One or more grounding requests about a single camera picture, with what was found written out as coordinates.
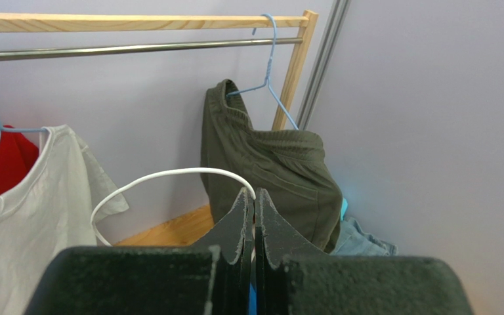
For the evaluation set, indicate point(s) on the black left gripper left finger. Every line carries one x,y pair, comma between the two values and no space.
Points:
211,276

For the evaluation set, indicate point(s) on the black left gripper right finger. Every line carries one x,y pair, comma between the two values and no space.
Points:
295,277

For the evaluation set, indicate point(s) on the light blue jeans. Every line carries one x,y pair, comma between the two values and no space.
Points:
353,241

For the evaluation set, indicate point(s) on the teal cloth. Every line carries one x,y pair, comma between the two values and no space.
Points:
344,208

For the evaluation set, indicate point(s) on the olive green garment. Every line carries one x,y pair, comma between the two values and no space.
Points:
289,164

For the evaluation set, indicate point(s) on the blue clothes hanger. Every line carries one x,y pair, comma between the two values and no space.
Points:
267,79

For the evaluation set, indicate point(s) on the white t-shirt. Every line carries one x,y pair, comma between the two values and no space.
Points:
51,209

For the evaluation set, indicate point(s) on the red t-shirt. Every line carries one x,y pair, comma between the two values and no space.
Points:
17,156

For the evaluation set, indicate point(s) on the metal rack rod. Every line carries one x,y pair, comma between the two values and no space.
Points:
31,54

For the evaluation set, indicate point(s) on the wooden clothes rack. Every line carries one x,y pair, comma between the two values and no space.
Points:
47,23

